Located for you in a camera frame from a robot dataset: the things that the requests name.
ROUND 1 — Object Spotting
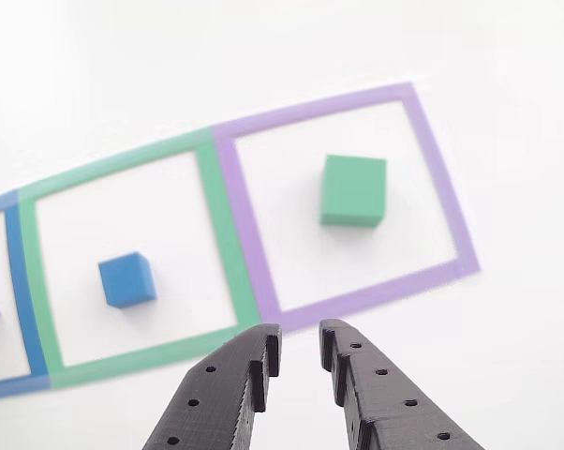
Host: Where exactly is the small blue cube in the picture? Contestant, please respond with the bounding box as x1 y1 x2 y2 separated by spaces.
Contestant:
97 251 158 309

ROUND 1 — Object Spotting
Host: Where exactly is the purple tape square frame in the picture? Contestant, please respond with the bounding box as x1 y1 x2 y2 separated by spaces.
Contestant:
210 82 482 335

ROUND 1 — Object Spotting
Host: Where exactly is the green tape square frame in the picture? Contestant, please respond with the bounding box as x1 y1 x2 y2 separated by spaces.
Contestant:
17 127 262 391

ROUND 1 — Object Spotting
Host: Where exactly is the green cube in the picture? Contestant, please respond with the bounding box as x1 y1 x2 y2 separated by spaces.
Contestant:
319 154 388 230

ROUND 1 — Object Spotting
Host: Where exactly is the blue tape square frame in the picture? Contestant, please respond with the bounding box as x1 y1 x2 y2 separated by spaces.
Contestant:
0 189 52 402

